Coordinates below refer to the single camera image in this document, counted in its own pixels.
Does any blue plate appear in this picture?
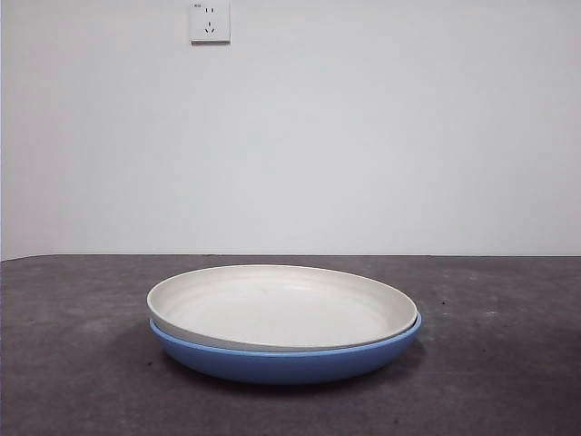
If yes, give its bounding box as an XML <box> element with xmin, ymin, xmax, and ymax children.
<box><xmin>148</xmin><ymin>312</ymin><xmax>425</xmax><ymax>387</ymax></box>

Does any white wall socket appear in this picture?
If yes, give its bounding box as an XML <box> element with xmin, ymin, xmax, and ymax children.
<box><xmin>190</xmin><ymin>1</ymin><xmax>231</xmax><ymax>46</ymax></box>

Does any white plate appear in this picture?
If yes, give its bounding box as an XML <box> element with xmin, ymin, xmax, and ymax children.
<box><xmin>145</xmin><ymin>263</ymin><xmax>419</xmax><ymax>352</ymax></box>

